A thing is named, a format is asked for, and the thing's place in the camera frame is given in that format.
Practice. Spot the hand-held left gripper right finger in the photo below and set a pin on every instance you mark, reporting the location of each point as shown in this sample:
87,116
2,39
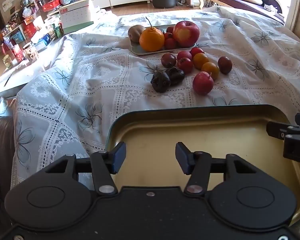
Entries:
182,158

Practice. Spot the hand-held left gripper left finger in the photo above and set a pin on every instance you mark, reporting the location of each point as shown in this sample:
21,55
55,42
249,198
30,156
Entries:
118,158

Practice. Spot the yellow metal tray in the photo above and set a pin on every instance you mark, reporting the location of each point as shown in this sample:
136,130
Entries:
215,135

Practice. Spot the red plum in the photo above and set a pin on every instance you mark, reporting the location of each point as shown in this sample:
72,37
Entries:
203,83

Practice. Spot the dark wrinkled dried fruit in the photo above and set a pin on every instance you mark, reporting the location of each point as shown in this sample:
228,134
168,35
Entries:
160,81
176,75

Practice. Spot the dark purple plum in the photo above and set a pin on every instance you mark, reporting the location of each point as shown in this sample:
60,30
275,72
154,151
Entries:
168,60
225,65

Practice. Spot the small orange fruit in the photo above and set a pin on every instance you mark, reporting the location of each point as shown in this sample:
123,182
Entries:
210,70
200,60

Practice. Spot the small red fruit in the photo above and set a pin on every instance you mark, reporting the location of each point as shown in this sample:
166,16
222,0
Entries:
184,55
169,29
197,51
170,44
185,65
167,36

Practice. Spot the white floral lace tablecloth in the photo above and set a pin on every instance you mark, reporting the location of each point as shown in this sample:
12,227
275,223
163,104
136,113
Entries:
90,92

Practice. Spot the pale green rectangular plate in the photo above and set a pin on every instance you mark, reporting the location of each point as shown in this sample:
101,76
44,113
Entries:
137,50

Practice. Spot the brown leather chair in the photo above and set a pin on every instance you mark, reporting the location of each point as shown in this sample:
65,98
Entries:
0,160

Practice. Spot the orange with stem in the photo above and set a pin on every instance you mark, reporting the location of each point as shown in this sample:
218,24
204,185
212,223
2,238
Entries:
151,40

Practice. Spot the large red apple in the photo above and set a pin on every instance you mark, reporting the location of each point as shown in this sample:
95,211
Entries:
186,33

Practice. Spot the brown kiwi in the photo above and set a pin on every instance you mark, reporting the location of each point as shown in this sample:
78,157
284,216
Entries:
135,33

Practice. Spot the dark pen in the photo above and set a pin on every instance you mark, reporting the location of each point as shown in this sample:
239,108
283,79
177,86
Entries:
8,78

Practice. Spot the white calendar box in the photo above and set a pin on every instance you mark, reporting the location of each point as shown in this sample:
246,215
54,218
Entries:
76,13

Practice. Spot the red gift box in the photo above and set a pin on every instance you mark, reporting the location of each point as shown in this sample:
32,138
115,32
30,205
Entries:
51,4

